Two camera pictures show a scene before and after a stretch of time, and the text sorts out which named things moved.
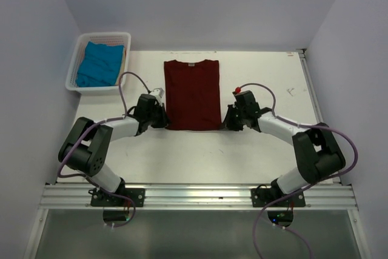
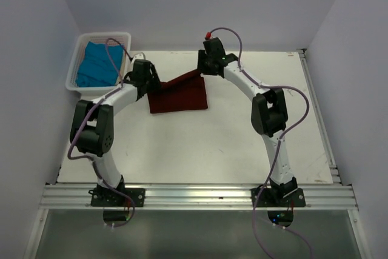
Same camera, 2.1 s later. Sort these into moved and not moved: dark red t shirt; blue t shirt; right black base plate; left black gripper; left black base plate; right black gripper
Moved: left black gripper; dark red t shirt; right black gripper
Not moved: blue t shirt; right black base plate; left black base plate
